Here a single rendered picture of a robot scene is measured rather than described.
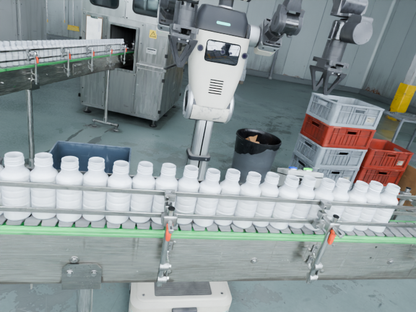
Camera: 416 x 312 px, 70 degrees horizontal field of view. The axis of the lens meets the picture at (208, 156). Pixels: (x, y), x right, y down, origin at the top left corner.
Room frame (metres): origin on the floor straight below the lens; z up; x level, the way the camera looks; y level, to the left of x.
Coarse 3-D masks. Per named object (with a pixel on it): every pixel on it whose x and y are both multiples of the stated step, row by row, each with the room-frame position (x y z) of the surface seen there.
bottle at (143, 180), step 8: (144, 168) 0.66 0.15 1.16; (152, 168) 0.68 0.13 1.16; (136, 176) 0.66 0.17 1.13; (144, 176) 0.66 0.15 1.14; (152, 176) 0.68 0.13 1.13; (136, 184) 0.65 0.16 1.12; (144, 184) 0.65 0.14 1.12; (152, 184) 0.66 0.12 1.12; (136, 200) 0.65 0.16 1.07; (144, 200) 0.65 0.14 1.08; (152, 200) 0.68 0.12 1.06; (136, 208) 0.65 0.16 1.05; (144, 208) 0.65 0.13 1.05
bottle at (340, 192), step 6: (342, 180) 0.85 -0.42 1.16; (348, 180) 0.84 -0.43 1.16; (336, 186) 0.83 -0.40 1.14; (342, 186) 0.82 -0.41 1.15; (348, 186) 0.82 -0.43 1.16; (336, 192) 0.82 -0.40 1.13; (342, 192) 0.82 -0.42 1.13; (336, 198) 0.81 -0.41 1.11; (342, 198) 0.81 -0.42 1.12; (348, 198) 0.81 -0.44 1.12; (330, 210) 0.81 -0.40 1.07; (336, 210) 0.80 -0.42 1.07; (342, 210) 0.81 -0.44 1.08; (330, 216) 0.81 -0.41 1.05
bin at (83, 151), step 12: (60, 144) 1.15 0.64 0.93; (72, 144) 1.17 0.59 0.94; (84, 144) 1.18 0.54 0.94; (96, 144) 1.19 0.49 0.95; (60, 156) 1.15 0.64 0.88; (84, 156) 1.18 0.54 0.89; (96, 156) 1.19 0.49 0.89; (108, 156) 1.21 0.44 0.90; (120, 156) 1.22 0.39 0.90; (60, 168) 1.15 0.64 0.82; (84, 168) 1.18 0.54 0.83; (108, 168) 1.21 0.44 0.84
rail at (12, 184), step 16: (112, 192) 0.62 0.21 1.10; (128, 192) 0.63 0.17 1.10; (144, 192) 0.64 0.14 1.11; (160, 192) 0.65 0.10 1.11; (176, 192) 0.66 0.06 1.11; (0, 208) 0.55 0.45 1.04; (16, 208) 0.56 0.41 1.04; (32, 208) 0.57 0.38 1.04; (48, 208) 0.58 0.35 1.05; (384, 208) 0.83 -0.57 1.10; (400, 208) 0.85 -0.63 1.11; (352, 224) 0.81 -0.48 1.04; (368, 224) 0.82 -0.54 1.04; (384, 224) 0.84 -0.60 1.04; (400, 224) 0.86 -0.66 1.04
